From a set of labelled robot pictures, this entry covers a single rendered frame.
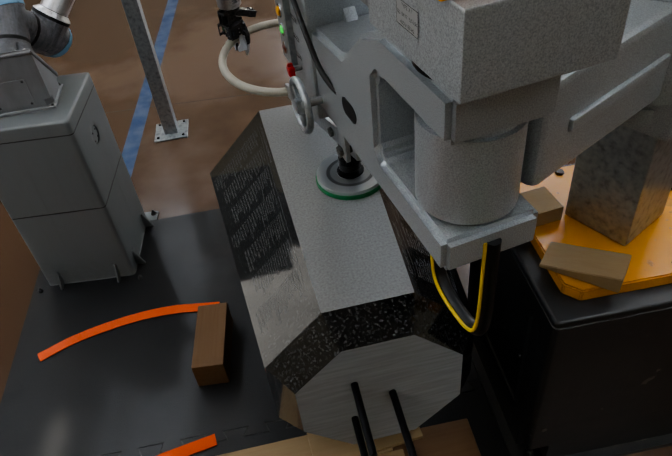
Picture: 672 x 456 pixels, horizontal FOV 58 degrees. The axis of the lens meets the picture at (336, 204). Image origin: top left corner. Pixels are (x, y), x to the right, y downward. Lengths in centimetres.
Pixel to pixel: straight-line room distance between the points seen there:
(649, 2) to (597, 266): 66
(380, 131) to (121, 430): 162
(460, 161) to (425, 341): 68
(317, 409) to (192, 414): 81
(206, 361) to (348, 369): 90
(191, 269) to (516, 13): 231
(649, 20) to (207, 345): 182
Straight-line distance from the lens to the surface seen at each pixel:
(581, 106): 118
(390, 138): 126
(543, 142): 113
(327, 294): 156
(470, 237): 111
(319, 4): 149
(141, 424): 246
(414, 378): 170
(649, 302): 174
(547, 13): 83
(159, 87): 371
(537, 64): 85
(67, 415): 261
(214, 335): 244
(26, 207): 281
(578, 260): 170
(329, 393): 166
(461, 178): 103
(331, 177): 187
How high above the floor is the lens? 199
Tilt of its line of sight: 40 degrees down
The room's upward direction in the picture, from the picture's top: 7 degrees counter-clockwise
